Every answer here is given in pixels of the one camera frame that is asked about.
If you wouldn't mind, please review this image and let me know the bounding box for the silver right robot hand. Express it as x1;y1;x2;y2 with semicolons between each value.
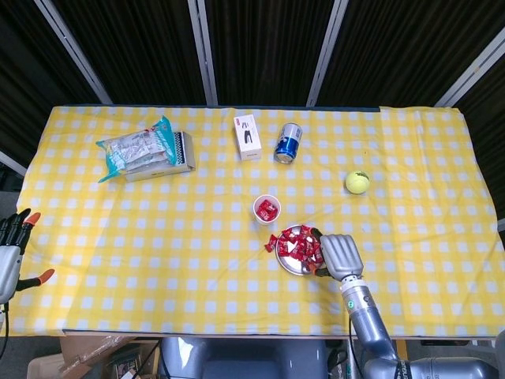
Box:
307;227;365;283

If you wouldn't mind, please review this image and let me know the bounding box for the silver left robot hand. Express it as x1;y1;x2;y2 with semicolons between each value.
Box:
0;208;56;306

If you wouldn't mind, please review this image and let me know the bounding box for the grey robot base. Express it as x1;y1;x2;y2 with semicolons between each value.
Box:
159;337;328;379

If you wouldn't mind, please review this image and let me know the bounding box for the white paper cup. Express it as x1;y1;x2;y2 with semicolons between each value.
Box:
252;194;282;226

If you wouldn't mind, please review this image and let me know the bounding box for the round steel plate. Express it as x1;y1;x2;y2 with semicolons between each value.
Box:
277;223;324;277

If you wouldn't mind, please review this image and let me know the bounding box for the yellow-green tennis ball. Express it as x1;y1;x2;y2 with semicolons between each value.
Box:
345;170;371;195

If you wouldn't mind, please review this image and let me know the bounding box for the beige box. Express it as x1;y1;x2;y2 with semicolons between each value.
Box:
26;353;64;379

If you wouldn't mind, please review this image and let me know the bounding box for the brown cardboard box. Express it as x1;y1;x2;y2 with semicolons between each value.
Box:
58;335;159;379

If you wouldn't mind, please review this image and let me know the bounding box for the blue drink can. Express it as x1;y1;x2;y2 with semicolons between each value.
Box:
274;122;303;164

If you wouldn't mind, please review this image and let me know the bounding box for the dark printed carton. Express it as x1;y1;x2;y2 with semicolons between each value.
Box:
108;343;159;379

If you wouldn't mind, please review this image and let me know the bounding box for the yellow checked tablecloth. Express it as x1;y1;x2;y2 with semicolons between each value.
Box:
7;104;499;339

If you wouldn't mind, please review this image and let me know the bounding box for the small white product box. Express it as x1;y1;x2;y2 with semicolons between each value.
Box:
233;114;263;162

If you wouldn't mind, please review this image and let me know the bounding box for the silver teal snack bag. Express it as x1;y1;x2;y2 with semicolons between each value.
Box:
95;115;178;184

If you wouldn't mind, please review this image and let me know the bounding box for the silver cardboard box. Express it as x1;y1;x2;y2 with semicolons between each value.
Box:
124;130;196;183

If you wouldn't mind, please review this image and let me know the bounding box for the black curtain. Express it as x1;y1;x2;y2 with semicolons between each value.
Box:
0;0;505;222

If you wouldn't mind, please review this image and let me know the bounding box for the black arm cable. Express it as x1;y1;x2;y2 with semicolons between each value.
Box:
346;315;366;379

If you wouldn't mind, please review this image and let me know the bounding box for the white metal frame post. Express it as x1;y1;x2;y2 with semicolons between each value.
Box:
0;149;28;178
187;0;219;107
33;0;114;106
433;27;505;108
306;0;350;107

